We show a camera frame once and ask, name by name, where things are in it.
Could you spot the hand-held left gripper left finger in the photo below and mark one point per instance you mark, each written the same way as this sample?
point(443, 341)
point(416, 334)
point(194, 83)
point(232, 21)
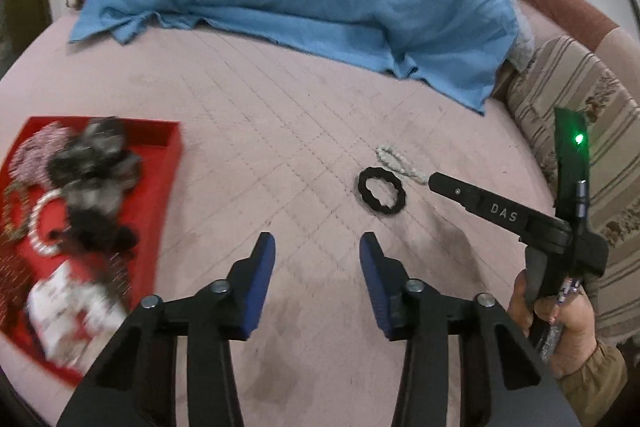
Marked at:
point(260, 287)

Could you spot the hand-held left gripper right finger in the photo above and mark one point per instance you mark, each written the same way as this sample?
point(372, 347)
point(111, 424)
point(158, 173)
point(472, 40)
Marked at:
point(375, 292)

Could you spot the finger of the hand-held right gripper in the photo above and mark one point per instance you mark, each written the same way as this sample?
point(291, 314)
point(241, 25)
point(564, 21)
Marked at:
point(495, 209)

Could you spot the red box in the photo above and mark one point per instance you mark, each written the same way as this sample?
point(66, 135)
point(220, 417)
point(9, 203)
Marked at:
point(145, 207)

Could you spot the black mesh scrunchie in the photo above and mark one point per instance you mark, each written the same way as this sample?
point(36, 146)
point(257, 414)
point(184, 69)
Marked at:
point(95, 232)

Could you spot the white cherry print scrunchie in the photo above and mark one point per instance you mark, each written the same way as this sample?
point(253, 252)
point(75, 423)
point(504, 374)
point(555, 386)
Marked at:
point(70, 312)

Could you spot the grey olive scrunchie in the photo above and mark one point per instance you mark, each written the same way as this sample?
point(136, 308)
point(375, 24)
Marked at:
point(95, 157)

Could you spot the person's right forearm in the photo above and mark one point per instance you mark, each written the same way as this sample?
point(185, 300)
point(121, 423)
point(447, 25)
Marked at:
point(595, 382)

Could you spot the person's right hand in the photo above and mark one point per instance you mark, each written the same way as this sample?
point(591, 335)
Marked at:
point(575, 332)

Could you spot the striped floral cushion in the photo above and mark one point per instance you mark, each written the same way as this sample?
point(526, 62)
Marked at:
point(565, 72)

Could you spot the reddish brown sofa back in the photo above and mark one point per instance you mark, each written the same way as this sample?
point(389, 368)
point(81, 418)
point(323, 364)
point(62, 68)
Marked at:
point(565, 7)

